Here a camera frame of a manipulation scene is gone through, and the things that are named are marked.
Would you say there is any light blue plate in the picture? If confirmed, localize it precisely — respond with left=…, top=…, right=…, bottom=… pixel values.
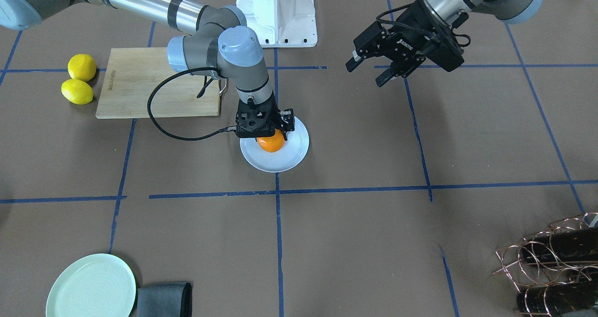
left=240, top=117, right=310, bottom=173

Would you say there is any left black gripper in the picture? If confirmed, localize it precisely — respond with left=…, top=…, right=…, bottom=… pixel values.
left=345, top=0, right=465, bottom=87

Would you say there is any upper yellow lemon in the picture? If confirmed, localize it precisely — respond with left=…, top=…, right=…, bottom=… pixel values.
left=61, top=79, right=94, bottom=105

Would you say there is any light green plate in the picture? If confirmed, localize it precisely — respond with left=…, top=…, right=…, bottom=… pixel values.
left=45, top=253, right=136, bottom=317

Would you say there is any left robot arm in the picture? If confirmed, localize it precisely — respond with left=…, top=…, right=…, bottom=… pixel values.
left=346, top=0, right=543, bottom=86

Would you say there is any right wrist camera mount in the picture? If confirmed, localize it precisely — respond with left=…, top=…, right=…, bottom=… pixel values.
left=234, top=109, right=276, bottom=138

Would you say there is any copper wire bottle rack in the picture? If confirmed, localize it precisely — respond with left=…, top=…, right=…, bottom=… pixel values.
left=495, top=213, right=598, bottom=317

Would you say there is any grey folded cloth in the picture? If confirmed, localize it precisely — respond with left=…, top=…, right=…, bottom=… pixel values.
left=136, top=281, right=192, bottom=317

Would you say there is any lower yellow lemon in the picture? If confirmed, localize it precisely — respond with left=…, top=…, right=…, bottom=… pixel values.
left=67, top=54, right=98, bottom=82

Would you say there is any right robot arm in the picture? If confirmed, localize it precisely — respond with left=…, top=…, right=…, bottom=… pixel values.
left=1, top=0, right=295, bottom=143

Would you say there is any dark green wine bottle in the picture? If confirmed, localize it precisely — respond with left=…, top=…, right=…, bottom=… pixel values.
left=519, top=227, right=598, bottom=266

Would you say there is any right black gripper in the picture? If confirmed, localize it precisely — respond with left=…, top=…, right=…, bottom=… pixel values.
left=236, top=97, right=295, bottom=140

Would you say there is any orange fruit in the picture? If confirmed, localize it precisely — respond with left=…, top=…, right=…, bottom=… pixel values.
left=256, top=129, right=286, bottom=153

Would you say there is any yellow lemon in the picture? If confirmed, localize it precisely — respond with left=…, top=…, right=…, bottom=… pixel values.
left=61, top=79, right=94, bottom=105
left=67, top=54, right=98, bottom=82

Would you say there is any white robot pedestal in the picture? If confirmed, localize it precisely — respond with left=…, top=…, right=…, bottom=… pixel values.
left=235, top=0, right=318, bottom=48

